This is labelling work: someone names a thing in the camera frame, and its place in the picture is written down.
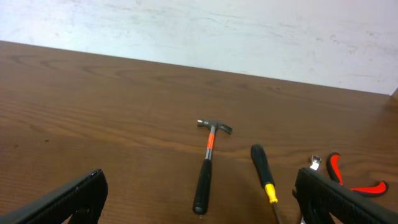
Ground silver combination wrench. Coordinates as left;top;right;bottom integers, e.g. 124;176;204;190
300;155;322;224

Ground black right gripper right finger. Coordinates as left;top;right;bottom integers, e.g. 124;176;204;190
295;167;397;224

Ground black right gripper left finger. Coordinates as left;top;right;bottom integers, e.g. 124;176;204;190
1;169;108;224

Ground black yellow screwdriver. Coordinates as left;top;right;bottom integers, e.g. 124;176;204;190
251;144;282;224

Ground claw hammer black orange handle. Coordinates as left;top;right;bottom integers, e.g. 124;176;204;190
192;119;233;215

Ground red black pliers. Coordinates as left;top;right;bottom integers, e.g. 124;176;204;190
326;152;389;197

